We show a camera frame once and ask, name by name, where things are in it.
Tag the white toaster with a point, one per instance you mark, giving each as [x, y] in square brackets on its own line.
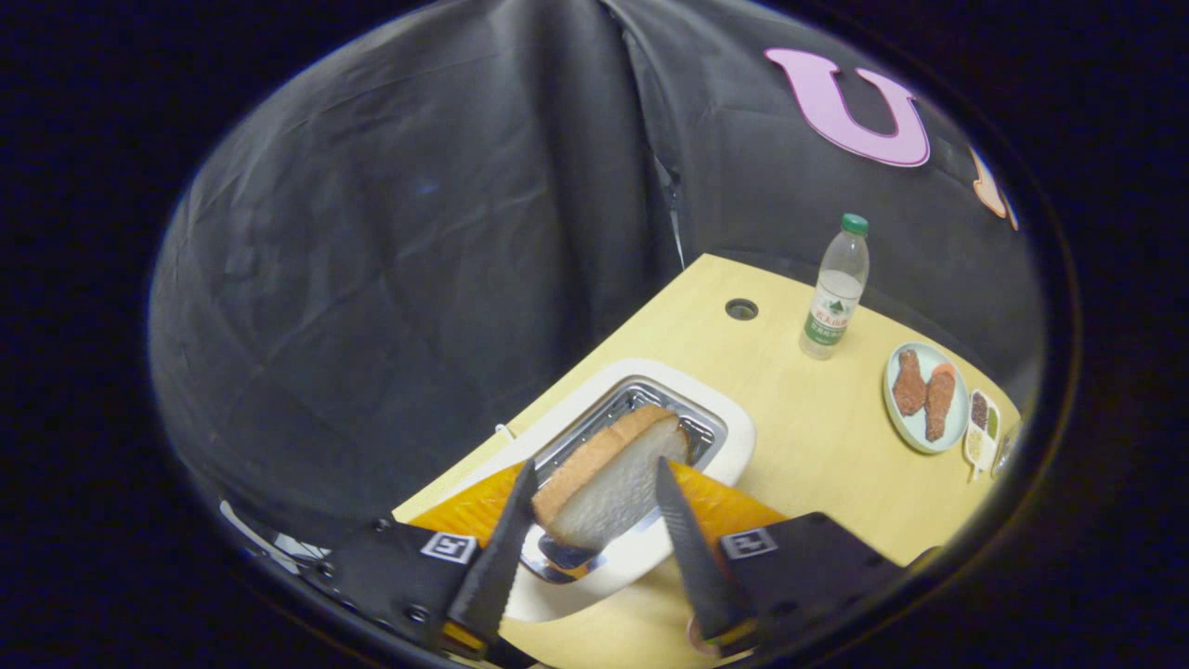
[734, 437]

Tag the white three-compartment condiment dish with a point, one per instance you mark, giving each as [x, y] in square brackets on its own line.
[980, 433]

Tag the clear plastic water bottle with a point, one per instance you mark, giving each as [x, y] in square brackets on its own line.
[833, 307]

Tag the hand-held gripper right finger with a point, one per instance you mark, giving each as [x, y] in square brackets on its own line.
[706, 567]

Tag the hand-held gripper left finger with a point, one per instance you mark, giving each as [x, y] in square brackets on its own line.
[497, 567]

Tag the clear square glass container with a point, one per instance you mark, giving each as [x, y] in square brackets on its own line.
[1008, 451]

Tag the brown meat patty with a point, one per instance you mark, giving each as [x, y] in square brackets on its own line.
[908, 386]
[940, 404]

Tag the plain bread slice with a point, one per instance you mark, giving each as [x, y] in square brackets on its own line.
[604, 492]

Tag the pale green oval plate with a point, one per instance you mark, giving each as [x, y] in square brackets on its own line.
[920, 433]

